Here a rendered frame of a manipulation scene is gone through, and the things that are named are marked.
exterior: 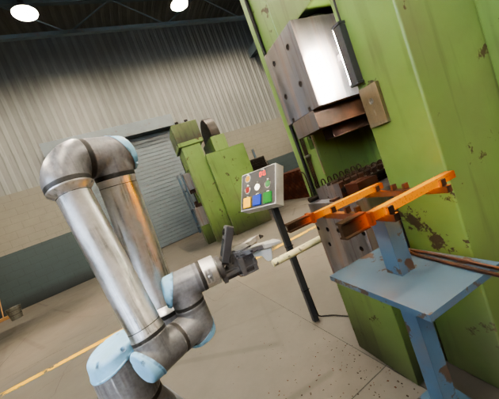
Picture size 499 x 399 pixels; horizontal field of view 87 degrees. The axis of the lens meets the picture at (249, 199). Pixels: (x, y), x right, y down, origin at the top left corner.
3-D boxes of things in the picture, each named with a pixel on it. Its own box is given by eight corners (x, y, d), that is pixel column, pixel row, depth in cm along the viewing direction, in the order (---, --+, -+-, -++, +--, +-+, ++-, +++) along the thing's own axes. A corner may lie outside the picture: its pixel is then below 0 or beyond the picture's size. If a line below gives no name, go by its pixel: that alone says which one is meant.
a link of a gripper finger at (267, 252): (285, 254, 80) (258, 261, 83) (279, 237, 79) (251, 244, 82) (283, 258, 77) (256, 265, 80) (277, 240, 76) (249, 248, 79)
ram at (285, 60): (330, 98, 112) (299, 5, 108) (287, 126, 148) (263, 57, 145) (398, 77, 125) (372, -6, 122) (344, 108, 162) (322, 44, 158)
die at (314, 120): (319, 129, 125) (313, 110, 124) (298, 139, 144) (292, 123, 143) (381, 107, 139) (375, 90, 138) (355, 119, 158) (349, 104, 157)
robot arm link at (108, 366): (97, 413, 75) (72, 359, 73) (149, 366, 88) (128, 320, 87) (121, 430, 65) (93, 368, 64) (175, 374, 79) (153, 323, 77)
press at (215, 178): (215, 246, 571) (165, 119, 547) (201, 242, 683) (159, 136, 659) (293, 209, 660) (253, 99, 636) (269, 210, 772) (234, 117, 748)
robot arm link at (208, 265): (196, 258, 83) (199, 264, 74) (210, 252, 85) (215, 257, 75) (206, 283, 84) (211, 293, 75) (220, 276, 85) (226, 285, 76)
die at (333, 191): (343, 198, 128) (337, 181, 127) (319, 199, 147) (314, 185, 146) (401, 170, 142) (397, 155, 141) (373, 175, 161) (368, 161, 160)
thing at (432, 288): (431, 322, 64) (428, 315, 64) (330, 280, 102) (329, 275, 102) (502, 268, 73) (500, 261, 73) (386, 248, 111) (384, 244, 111)
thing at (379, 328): (418, 386, 120) (387, 294, 116) (359, 346, 156) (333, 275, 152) (489, 324, 138) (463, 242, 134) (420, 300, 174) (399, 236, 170)
